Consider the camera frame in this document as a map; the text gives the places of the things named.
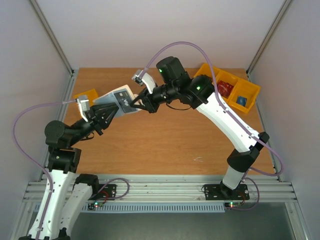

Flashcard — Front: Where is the blue card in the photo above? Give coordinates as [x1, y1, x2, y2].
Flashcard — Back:
[236, 96, 247, 107]

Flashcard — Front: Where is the beige card holder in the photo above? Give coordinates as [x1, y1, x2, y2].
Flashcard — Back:
[93, 84, 132, 118]

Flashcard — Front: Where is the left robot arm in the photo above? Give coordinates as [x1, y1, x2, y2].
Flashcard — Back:
[22, 103, 119, 240]

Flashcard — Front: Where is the yellow bin with black cards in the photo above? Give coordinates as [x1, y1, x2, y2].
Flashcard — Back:
[193, 63, 222, 83]

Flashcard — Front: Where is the yellow bin with blue card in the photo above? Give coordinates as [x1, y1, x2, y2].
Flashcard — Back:
[228, 78, 261, 114]

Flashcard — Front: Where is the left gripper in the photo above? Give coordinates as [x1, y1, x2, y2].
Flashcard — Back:
[68, 101, 119, 146]

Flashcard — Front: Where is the single yellow bin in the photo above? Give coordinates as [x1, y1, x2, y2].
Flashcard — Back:
[73, 88, 100, 103]

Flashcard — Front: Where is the black VIP credit card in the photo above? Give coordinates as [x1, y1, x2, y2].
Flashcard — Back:
[113, 88, 139, 116]

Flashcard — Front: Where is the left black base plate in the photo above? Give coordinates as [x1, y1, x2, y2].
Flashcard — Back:
[89, 184, 117, 201]

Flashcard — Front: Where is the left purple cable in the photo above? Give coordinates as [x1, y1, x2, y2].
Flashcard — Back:
[12, 99, 130, 240]

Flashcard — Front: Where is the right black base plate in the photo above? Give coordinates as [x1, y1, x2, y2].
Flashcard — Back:
[201, 183, 250, 201]

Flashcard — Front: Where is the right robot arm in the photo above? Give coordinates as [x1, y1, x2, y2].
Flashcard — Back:
[130, 56, 270, 200]

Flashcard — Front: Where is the yellow bin with red cards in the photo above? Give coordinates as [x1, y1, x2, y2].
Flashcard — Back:
[216, 70, 240, 103]

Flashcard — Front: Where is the grey slotted cable duct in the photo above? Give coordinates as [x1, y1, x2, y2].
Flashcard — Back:
[81, 202, 225, 214]

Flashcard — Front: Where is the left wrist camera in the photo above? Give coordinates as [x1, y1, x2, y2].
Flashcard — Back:
[76, 95, 90, 122]

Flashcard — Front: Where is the purple cable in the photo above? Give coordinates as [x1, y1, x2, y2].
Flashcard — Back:
[141, 41, 285, 211]
[12, 99, 130, 240]

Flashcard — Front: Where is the red cards stack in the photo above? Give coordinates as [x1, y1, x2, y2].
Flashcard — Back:
[217, 80, 234, 98]

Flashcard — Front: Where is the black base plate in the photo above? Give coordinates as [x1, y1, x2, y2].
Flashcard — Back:
[89, 184, 117, 201]
[201, 183, 250, 201]

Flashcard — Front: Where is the aluminium rail frame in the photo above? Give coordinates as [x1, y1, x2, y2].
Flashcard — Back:
[9, 67, 312, 240]

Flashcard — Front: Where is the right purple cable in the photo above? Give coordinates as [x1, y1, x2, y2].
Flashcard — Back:
[141, 41, 285, 211]

